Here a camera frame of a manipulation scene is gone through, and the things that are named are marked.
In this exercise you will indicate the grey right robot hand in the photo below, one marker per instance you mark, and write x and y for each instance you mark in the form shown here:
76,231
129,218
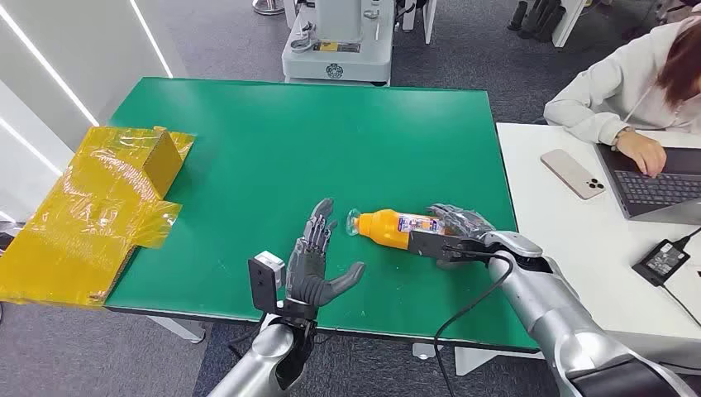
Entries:
465,220

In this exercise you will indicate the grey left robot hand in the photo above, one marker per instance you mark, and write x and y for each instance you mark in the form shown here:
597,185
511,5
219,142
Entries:
306,268

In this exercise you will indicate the orange bottle with clear cap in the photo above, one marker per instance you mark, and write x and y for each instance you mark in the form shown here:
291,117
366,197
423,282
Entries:
386,227

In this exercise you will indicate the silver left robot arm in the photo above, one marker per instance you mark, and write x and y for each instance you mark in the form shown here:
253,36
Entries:
263,356

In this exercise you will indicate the white robot base machine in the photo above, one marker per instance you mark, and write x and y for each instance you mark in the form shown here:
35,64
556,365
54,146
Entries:
337,55

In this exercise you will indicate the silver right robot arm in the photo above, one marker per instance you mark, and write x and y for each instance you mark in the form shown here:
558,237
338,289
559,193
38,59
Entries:
553,312

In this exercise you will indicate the beige smartphone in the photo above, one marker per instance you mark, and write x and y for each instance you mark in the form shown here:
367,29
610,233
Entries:
572,174

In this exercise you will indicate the white desk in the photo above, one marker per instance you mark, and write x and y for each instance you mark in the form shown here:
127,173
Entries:
580,246

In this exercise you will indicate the green table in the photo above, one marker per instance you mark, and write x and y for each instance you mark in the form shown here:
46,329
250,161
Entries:
306,148

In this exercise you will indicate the grey laptop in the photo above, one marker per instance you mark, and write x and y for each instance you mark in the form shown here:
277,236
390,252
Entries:
651,189

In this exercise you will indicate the person's hand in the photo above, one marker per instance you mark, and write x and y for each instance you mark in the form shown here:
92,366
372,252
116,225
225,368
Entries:
643,150

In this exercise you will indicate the person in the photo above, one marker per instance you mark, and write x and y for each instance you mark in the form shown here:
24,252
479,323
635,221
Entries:
613,87

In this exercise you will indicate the black power adapter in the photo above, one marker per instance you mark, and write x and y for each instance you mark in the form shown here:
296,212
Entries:
660,262

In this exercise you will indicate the white furniture legs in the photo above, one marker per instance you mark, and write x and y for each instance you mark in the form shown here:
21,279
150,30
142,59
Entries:
427,19

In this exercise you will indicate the white partition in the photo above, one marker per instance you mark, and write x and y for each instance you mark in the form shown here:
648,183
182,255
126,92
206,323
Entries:
567,22

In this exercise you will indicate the yellow taped cardboard box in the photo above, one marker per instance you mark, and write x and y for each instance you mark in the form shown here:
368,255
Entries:
82,219

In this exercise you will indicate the chrome stand base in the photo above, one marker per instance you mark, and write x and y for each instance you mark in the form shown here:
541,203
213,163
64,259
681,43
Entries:
268,6

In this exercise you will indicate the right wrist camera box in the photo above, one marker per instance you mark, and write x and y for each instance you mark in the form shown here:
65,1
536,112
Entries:
432,245

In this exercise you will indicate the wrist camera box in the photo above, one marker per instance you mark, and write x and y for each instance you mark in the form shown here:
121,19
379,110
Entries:
263,276
432,245

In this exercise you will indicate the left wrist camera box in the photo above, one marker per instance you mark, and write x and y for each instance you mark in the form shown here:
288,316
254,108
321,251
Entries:
263,276

